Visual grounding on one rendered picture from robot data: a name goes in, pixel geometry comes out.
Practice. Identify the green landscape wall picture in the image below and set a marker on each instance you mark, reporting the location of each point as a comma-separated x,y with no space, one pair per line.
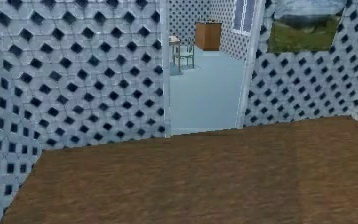
303,30

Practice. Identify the grey green chair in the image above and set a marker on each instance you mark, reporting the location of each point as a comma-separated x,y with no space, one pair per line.
188,52

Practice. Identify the white framed window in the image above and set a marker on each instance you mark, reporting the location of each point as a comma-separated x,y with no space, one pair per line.
244,16

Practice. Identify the brown wooden cabinet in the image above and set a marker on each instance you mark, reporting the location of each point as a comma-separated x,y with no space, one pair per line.
207,36

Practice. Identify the pale wooden table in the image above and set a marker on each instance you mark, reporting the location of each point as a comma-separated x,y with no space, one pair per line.
174,42

